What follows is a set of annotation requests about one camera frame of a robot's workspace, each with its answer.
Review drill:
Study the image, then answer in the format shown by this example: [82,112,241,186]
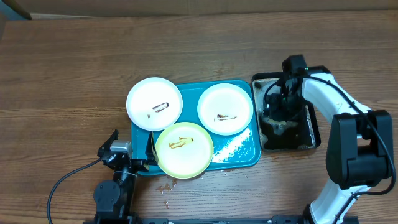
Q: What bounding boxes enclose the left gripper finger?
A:
[97,129,119,156]
[145,131,158,165]

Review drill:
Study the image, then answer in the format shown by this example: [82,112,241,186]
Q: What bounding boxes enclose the white plate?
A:
[126,77,183,131]
[197,83,254,136]

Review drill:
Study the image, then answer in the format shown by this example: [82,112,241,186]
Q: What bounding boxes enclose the yellow green sponge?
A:
[267,118,299,129]

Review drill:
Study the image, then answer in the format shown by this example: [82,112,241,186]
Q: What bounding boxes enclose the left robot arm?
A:
[93,130,156,223]

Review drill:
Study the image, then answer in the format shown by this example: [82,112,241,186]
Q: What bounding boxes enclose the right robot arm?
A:
[263,70,397,223]

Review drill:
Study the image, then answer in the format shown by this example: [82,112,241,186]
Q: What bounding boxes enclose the black soapy water tray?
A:
[251,72,321,152]

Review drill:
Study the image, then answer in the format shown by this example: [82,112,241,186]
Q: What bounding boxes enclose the teal plastic tray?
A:
[131,80,261,171]

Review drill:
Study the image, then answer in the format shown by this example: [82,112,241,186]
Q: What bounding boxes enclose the yellow-green plate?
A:
[155,122,214,179]

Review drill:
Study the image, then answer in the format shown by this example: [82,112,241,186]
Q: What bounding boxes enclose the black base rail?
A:
[83,215,360,224]

